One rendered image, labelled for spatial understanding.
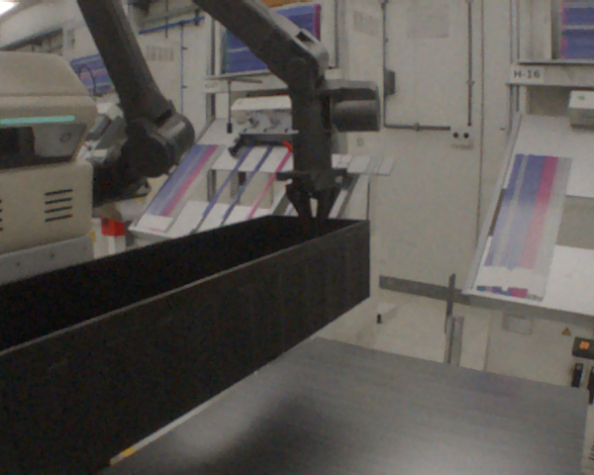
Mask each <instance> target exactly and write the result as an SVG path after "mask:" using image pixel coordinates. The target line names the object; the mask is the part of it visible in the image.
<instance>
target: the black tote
mask: <svg viewBox="0 0 594 475"><path fill-rule="evenodd" d="M369 297H370V220H361V219H345V218H328V217H325V218H324V220H323V223H322V226H321V230H320V233H319V236H318V237H317V238H312V237H308V235H307V233H306V231H305V229H304V227H303V225H302V222H301V220H300V218H299V216H295V215H278V214H266V215H262V216H258V217H254V218H250V219H246V220H242V221H238V222H234V223H230V224H226V225H222V226H218V227H215V228H211V229H207V230H203V231H199V232H196V233H192V234H188V235H184V236H180V237H173V238H169V239H166V240H162V241H158V242H154V243H150V244H146V245H142V246H139V247H135V248H131V249H127V250H123V251H120V252H116V253H112V254H108V255H104V256H101V257H97V258H93V259H89V260H85V261H82V262H78V263H74V264H70V265H67V266H63V267H60V268H56V269H52V270H49V271H45V272H41V273H38V274H34V275H30V276H26V277H23V278H19V279H15V280H11V281H8V282H4V283H0V475H85V474H86V473H88V472H90V471H91V470H93V469H95V468H97V467H98V466H100V465H102V464H103V463H105V462H107V461H109V460H110V459H112V458H114V457H115V456H117V455H119V454H120V453H122V452H124V451H126V450H127V449H129V448H131V447H132V446H134V445H136V444H137V443H139V442H141V441H142V440H144V439H146V438H147V437H149V436H151V435H152V434H154V433H156V432H157V431H159V430H161V429H162V428H165V427H166V426H168V425H170V424H171V423H173V422H175V421H176V420H178V419H180V418H181V417H183V416H185V415H186V414H188V413H190V412H191V411H193V410H195V409H196V408H198V407H199V406H201V405H203V404H204V403H206V402H208V401H209V400H211V399H213V398H214V397H216V396H217V395H219V394H221V393H222V392H224V391H226V390H227V389H229V388H230V387H232V386H234V385H235V384H237V383H238V382H240V381H242V380H243V379H245V378H246V377H248V376H250V375H251V374H252V373H253V372H255V371H257V370H258V369H260V368H261V367H263V366H265V365H266V364H268V363H269V362H271V361H272V360H274V359H276V358H277V357H279V356H280V355H282V354H283V353H285V352H287V351H288V350H290V349H291V348H293V347H294V346H296V345H297V344H299V343H301V342H302V341H304V340H305V339H307V338H308V337H310V336H311V335H313V334H314V333H316V332H318V331H320V330H321V329H323V328H324V327H326V326H327V325H329V324H330V323H332V322H333V321H335V320H336V319H338V318H339V317H341V316H342V315H344V314H345V313H347V312H348V311H350V310H351V309H353V308H354V307H356V306H357V305H359V304H360V303H362V302H363V301H365V300H366V299H368V298H369Z"/></svg>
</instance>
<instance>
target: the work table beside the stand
mask: <svg viewBox="0 0 594 475"><path fill-rule="evenodd" d="M588 400H589V390H585V389H580V388H574V387H568V386H563V385H557V384H552V383H546V382H541V381H536V380H530V379H525V378H520V377H514V376H509V375H503V374H498V373H493V372H487V371H482V370H477V369H472V368H467V367H461V366H456V365H451V364H446V363H441V362H436V361H432V360H427V359H422V358H417V357H412V356H407V355H403V354H398V353H393V352H388V351H384V350H379V349H374V348H369V347H365V346H360V345H356V344H351V343H346V342H342V341H337V340H333V339H328V338H324V337H320V336H316V337H315V338H313V339H312V340H310V341H309V342H307V343H306V344H304V345H303V346H301V347H300V348H298V349H297V350H295V351H294V352H292V353H291V354H289V355H288V356H286V357H285V358H283V359H281V360H280V361H278V362H277V363H275V364H274V365H272V366H271V367H269V368H268V369H266V370H264V371H263V372H261V373H260V374H258V375H257V376H255V377H254V378H252V379H250V380H249V381H247V382H246V383H245V384H244V385H242V386H240V387H239V388H237V389H236V390H234V391H232V392H231V393H229V394H228V395H226V396H225V397H223V398H221V399H220V400H218V401H217V402H215V403H213V404H212V405H210V406H209V407H207V408H205V409H204V410H202V411H201V412H199V413H197V414H196V415H194V416H192V417H191V418H189V419H188V420H186V421H184V422H183V423H181V424H180V425H178V426H176V427H174V428H172V429H171V430H169V431H167V432H166V433H164V434H163V435H161V436H159V437H158V438H156V439H154V440H153V441H151V442H149V443H148V444H146V445H144V446H143V447H141V448H139V449H138V450H136V451H135V452H133V453H131V454H130V455H128V456H126V457H125V458H123V459H121V460H120V461H118V462H116V463H115V464H113V465H111V466H110V467H108V468H106V469H104V470H103V471H101V472H99V473H98V474H96V475H580V470H581V463H582V454H583V446H584V438H585V430H586V420H587V410H588Z"/></svg>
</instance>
